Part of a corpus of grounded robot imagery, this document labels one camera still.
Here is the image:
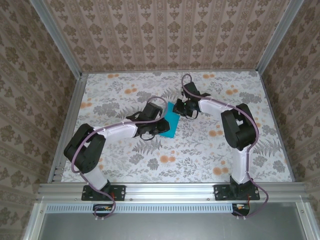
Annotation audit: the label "floral table cover sheet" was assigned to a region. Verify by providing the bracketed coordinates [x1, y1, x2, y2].
[61, 72, 294, 183]

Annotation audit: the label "aluminium frame post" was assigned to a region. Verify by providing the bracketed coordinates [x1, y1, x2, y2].
[31, 0, 84, 78]
[255, 0, 307, 73]

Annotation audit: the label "grey metal panel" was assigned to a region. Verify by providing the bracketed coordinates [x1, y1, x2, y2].
[23, 201, 320, 240]

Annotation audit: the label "black connector board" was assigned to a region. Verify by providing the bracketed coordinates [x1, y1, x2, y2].
[231, 203, 251, 217]
[92, 203, 116, 218]

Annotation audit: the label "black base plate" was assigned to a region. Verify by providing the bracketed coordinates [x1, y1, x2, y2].
[81, 184, 126, 202]
[214, 184, 261, 202]

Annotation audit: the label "wide aluminium frame rail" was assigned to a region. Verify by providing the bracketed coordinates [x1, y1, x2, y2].
[36, 182, 310, 203]

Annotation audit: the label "purple cable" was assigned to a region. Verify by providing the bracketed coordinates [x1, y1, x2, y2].
[71, 96, 168, 221]
[181, 73, 271, 221]

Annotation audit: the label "thin black cable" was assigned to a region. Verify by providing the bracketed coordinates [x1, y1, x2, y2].
[139, 131, 158, 141]
[185, 110, 201, 120]

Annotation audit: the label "sloping aluminium side rail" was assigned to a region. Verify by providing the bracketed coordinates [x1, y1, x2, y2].
[47, 73, 88, 184]

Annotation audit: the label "thin aluminium rail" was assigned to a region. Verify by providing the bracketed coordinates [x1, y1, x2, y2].
[81, 69, 261, 75]

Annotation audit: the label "slotted grey cable duct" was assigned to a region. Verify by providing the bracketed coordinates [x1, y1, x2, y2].
[46, 202, 251, 213]

